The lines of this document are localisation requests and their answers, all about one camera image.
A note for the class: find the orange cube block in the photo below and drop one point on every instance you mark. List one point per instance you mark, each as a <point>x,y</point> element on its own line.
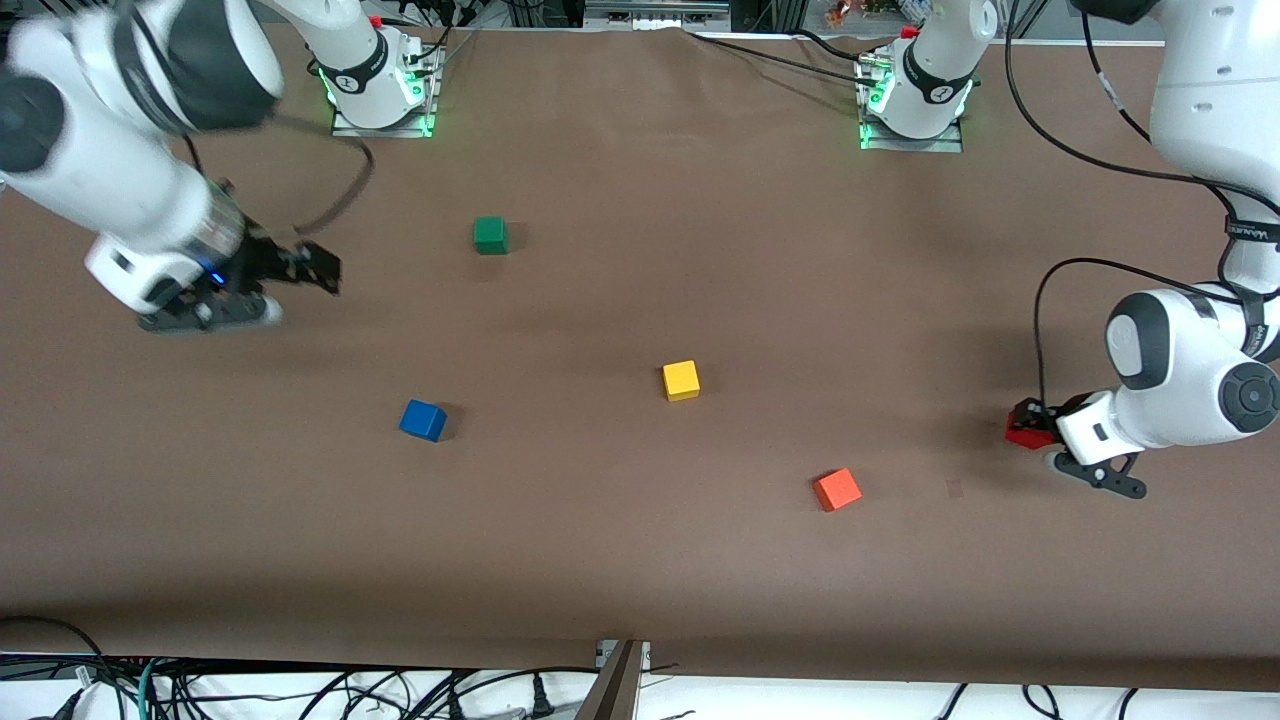
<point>837,490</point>

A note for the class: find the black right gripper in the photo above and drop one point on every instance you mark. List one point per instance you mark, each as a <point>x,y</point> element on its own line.
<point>262,262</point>

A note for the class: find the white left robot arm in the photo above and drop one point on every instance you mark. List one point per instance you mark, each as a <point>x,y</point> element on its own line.
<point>1200,100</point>

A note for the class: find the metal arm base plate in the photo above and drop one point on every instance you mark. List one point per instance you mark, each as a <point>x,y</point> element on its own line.
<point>945,143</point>
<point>432,90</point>

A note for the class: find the dark support beam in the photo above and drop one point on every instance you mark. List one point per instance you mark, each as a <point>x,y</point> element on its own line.
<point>615,690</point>

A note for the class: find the yellow cube block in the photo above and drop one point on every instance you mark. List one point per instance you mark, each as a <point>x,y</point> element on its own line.
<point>681,381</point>

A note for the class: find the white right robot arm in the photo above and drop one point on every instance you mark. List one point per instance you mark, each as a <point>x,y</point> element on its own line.
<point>100,170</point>

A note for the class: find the aluminium frame rail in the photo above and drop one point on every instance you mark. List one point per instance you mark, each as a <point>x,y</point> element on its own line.
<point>655,10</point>

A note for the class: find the blue cube block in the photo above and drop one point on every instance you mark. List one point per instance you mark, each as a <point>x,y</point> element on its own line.
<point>422,420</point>

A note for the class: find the green cube block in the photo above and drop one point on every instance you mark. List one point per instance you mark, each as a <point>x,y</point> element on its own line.
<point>490,236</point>

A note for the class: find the red cube block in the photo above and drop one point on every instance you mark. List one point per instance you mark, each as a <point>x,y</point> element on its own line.
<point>1028,430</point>

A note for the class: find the brown table cover sheet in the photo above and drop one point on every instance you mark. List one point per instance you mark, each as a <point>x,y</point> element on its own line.
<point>640,560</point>

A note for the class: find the black power plug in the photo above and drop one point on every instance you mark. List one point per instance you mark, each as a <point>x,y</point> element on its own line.
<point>542,697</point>

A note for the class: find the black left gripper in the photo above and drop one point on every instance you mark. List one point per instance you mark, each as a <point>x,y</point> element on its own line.
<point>1046,413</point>

